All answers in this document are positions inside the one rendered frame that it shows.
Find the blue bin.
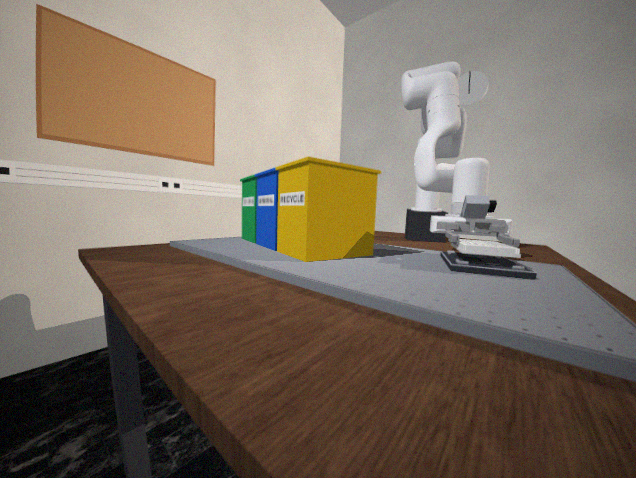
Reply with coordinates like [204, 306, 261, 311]
[255, 167, 279, 251]

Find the green open bin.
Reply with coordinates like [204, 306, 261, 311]
[240, 174, 257, 243]

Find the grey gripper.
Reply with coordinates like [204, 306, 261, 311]
[430, 214, 520, 248]

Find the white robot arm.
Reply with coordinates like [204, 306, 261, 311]
[401, 62, 497, 219]

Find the yellow recycling bin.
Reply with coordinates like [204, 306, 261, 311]
[276, 157, 381, 262]

